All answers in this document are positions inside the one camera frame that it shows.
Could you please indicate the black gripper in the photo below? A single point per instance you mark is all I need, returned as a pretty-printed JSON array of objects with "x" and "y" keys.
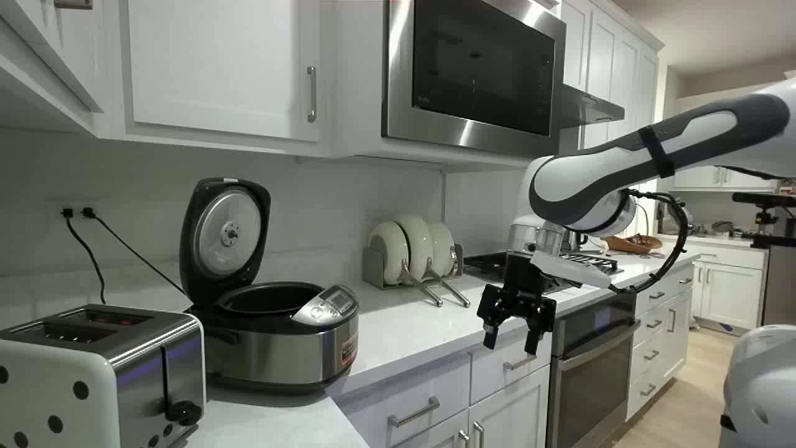
[{"x": 520, "y": 294}]

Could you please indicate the white polka dot toaster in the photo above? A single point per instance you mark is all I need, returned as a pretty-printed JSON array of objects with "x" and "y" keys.
[{"x": 102, "y": 377}]

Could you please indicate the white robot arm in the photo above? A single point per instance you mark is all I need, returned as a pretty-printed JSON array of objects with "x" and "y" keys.
[{"x": 591, "y": 193}]

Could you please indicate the stainless steel oven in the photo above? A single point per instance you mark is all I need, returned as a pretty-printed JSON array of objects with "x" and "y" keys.
[{"x": 591, "y": 373}]

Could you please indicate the white lower cabinet drawers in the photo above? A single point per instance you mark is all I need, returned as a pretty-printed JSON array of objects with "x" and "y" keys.
[{"x": 476, "y": 398}]

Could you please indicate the white pot on stove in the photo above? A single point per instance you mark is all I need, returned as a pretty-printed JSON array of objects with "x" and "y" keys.
[{"x": 522, "y": 231}]

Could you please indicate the cream pan in rack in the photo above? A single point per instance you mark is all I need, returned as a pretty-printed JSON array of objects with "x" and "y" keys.
[
  {"x": 386, "y": 251},
  {"x": 419, "y": 243}
]

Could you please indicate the steel rice cooker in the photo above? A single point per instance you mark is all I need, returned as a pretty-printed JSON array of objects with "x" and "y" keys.
[{"x": 287, "y": 337}]

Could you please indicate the stainless steel microwave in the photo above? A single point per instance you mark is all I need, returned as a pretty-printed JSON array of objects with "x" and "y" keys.
[{"x": 473, "y": 75}]

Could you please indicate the white upper cabinet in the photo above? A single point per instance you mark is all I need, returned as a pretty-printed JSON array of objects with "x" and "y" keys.
[{"x": 216, "y": 75}]

